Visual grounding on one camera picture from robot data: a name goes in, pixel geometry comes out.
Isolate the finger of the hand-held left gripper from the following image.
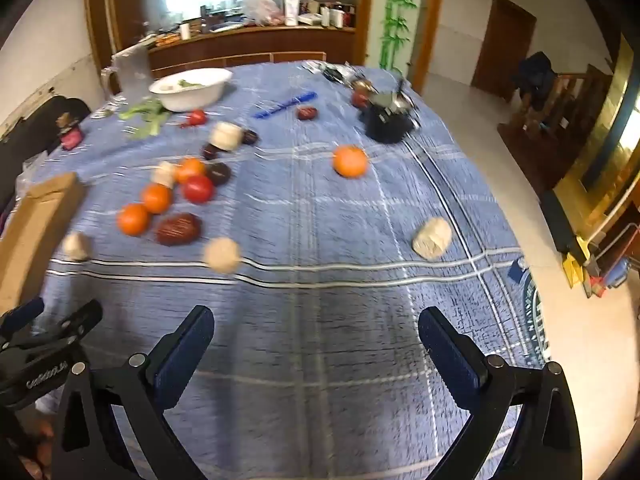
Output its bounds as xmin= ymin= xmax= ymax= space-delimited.
xmin=0 ymin=297 xmax=46 ymax=341
xmin=5 ymin=300 xmax=103 ymax=361

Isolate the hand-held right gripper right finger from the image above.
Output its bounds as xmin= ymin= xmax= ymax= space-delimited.
xmin=417 ymin=306 xmax=583 ymax=480

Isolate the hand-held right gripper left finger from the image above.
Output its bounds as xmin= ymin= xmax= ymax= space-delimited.
xmin=50 ymin=305 xmax=216 ymax=480

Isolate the beige food chunk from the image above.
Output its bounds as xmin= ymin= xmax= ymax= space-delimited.
xmin=62 ymin=231 xmax=92 ymax=262
xmin=203 ymin=237 xmax=243 ymax=275
xmin=152 ymin=161 xmax=177 ymax=189
xmin=412 ymin=217 xmax=453 ymax=260

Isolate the brown cardboard box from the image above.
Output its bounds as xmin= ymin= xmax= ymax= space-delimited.
xmin=0 ymin=172 xmax=86 ymax=313

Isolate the orange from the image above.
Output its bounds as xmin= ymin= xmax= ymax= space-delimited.
xmin=175 ymin=157 xmax=206 ymax=184
xmin=117 ymin=203 xmax=151 ymax=237
xmin=141 ymin=183 xmax=174 ymax=215
xmin=333 ymin=144 xmax=370 ymax=178

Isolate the large dark red date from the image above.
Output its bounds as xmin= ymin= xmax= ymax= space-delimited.
xmin=155 ymin=212 xmax=203 ymax=246

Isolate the small red jar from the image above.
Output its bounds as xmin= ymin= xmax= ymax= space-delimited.
xmin=56 ymin=112 xmax=84 ymax=151

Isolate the blue plaid tablecloth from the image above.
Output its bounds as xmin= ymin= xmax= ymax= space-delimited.
xmin=0 ymin=60 xmax=552 ymax=480

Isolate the dark chair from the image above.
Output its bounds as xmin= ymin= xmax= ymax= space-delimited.
xmin=0 ymin=95 xmax=92 ymax=171

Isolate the white speckled food block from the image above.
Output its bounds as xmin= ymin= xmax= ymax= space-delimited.
xmin=209 ymin=121 xmax=245 ymax=151

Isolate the green leafy vegetable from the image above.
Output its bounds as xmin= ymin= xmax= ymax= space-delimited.
xmin=117 ymin=100 xmax=172 ymax=139

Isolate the black box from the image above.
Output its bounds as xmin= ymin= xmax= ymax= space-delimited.
xmin=359 ymin=89 xmax=420 ymax=143

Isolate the clear plastic pitcher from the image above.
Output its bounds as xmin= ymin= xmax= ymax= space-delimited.
xmin=101 ymin=45 xmax=152 ymax=107

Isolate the wooden stair railing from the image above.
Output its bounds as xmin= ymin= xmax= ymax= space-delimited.
xmin=497 ymin=64 xmax=616 ymax=201

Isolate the white bowl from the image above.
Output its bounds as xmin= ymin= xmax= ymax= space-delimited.
xmin=149 ymin=67 xmax=234 ymax=112

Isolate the blue pen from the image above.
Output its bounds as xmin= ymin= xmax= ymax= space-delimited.
xmin=251 ymin=90 xmax=318 ymax=119

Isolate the dark jacket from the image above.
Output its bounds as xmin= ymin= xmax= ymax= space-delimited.
xmin=514 ymin=51 xmax=559 ymax=112

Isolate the wooden sideboard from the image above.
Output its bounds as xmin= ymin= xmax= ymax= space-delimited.
xmin=84 ymin=0 xmax=377 ymax=96

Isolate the brown wooden door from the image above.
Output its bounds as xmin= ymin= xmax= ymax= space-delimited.
xmin=471 ymin=0 xmax=538 ymax=103

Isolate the clear plastic bag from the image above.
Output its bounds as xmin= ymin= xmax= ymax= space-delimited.
xmin=239 ymin=0 xmax=282 ymax=27

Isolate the green bamboo wall sticker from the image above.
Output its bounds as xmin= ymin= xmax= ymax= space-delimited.
xmin=377 ymin=0 xmax=420 ymax=72

